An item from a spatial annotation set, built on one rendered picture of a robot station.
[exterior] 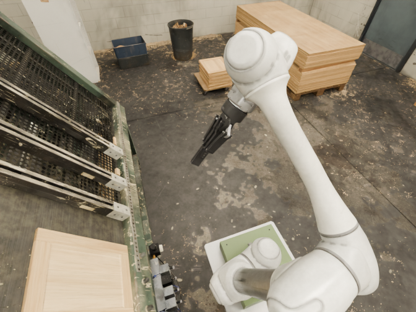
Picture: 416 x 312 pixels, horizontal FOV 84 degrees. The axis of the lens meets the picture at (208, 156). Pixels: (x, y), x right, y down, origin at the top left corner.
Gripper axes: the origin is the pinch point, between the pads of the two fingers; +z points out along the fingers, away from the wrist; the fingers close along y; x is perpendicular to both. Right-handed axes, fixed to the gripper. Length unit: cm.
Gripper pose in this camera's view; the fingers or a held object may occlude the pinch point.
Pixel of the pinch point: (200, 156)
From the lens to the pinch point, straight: 75.3
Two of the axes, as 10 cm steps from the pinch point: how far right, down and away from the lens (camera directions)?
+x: 8.1, 3.8, 4.5
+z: -5.6, 7.3, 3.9
